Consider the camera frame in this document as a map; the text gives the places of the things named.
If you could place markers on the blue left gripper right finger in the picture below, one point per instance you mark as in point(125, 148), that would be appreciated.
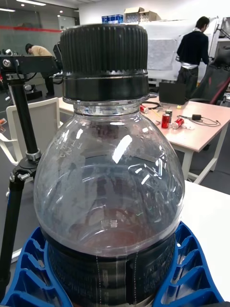
point(191, 275)

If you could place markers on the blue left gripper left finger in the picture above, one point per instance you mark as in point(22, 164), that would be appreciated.
point(31, 275)

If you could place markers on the clear plastic bottle black cap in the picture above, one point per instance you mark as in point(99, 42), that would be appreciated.
point(107, 180)

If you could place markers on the pale pink desk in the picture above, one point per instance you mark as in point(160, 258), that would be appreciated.
point(191, 136)

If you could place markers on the white slatted chair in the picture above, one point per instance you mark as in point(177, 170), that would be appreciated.
point(48, 124)

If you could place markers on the red drink can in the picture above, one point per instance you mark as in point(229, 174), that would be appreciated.
point(143, 108)
point(165, 121)
point(178, 123)

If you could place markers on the black tripod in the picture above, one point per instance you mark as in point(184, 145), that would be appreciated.
point(22, 115)

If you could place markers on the dark green drink can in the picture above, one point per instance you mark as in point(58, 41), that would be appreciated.
point(169, 111)

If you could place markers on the black laptop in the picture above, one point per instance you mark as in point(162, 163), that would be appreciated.
point(172, 93)

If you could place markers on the black and red chair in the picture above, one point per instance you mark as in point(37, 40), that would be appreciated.
point(213, 81)

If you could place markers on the person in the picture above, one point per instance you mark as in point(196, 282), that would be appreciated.
point(191, 48)
point(40, 50)

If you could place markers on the white partition board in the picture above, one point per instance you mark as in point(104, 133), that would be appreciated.
point(160, 36)

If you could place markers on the cardboard box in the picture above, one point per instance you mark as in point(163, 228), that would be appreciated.
point(131, 15)
point(149, 16)

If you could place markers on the blue box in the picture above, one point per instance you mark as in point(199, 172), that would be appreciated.
point(112, 18)

